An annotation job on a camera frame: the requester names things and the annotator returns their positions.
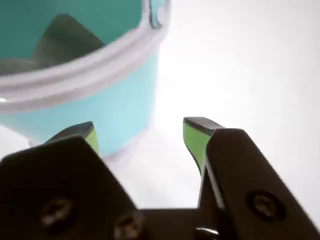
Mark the teal whale-shaped bin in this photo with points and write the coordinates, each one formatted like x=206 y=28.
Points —
x=75 y=110

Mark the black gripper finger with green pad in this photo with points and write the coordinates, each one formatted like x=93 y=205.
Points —
x=245 y=180
x=50 y=185

